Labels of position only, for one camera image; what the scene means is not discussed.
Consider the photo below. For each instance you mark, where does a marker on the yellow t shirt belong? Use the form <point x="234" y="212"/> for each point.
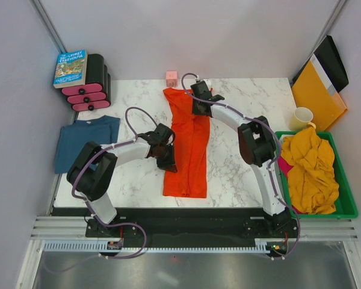
<point x="311" y="180"/>

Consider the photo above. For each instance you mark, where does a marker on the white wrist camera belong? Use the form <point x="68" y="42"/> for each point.
<point x="171" y="139"/>
<point x="207" y="82"/>

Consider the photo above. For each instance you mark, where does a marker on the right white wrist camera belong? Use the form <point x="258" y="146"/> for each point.
<point x="207" y="82"/>

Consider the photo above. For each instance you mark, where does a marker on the pink cube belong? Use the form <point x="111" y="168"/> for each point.
<point x="171" y="78"/>

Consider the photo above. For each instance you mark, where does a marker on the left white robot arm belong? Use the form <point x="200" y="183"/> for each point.
<point x="91" y="173"/>

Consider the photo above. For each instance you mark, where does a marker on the white cable duct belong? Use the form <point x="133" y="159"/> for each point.
<point x="105" y="246"/>

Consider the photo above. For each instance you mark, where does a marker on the black white folder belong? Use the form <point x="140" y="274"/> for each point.
<point x="328" y="56"/>

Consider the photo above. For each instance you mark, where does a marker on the green plastic bin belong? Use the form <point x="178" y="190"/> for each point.
<point x="345" y="204"/>

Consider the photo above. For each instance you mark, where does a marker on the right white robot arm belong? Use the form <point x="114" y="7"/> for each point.
<point x="257" y="147"/>

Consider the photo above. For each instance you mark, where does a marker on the black pink drawer organizer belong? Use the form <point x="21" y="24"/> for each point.
<point x="96" y="92"/>

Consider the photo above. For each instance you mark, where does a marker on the orange t shirt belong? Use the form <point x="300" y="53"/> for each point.
<point x="190" y="148"/>

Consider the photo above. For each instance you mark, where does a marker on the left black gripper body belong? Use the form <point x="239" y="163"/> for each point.
<point x="165" y="159"/>

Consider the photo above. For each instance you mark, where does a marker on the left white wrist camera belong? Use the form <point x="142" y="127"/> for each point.
<point x="171" y="139"/>

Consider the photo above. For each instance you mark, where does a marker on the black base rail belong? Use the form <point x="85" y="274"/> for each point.
<point x="189" y="226"/>

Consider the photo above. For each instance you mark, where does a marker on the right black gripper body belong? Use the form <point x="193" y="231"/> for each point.
<point x="195" y="109"/>

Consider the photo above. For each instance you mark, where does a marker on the blue treehouse book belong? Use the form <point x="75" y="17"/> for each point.
<point x="70" y="69"/>

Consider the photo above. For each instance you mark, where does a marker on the folded blue t shirt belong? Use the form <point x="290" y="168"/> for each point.
<point x="103" y="131"/>

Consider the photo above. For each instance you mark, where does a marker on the yellow mug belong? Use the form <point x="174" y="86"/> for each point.
<point x="301" y="119"/>

